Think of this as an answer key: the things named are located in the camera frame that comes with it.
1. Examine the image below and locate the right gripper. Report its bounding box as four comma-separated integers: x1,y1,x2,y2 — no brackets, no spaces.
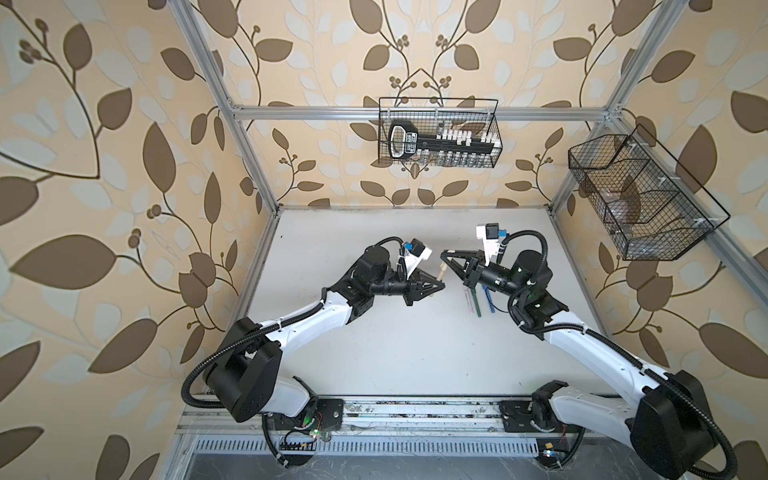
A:
441,252,526,305

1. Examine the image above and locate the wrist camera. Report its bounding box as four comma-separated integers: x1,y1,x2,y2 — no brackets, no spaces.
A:
402,238,432,279
476,223,507,266

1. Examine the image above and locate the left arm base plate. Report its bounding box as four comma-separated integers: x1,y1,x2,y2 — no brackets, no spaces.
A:
267,397,345,432

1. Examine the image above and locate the tan pen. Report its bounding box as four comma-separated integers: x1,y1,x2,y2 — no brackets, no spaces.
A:
437,263,448,281

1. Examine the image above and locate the back wire basket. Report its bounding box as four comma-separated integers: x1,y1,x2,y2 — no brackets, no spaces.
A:
378,96,503,169

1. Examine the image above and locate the pink pen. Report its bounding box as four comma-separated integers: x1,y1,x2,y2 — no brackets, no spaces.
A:
463,286,476,315

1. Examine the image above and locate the green pen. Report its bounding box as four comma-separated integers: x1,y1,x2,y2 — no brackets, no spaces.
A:
470,287,482,318

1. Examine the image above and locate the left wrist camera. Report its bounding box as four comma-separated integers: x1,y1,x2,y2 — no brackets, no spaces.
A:
402,238,432,279

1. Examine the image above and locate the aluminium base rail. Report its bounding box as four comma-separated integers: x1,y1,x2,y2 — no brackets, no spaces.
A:
176,395,578,458

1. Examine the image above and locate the side wire basket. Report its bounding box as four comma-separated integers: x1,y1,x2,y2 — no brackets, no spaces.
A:
568,124,731,261

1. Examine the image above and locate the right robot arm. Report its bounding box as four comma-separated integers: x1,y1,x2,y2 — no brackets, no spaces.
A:
440,224,738,479

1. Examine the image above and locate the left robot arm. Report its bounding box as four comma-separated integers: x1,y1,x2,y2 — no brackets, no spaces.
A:
181,236,445,423

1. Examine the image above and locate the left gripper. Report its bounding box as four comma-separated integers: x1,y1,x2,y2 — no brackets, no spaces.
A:
366,264,443,304

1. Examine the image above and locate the aluminium frame back bar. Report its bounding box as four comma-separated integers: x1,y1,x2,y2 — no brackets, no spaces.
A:
230,105,610,122

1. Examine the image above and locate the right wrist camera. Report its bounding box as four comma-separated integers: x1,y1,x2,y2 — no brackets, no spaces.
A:
476,223,507,266

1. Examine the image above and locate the black tool with sockets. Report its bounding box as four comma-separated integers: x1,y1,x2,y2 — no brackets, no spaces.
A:
382,120,502,160

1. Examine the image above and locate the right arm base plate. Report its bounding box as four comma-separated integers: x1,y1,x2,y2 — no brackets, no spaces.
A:
498,398,581,435

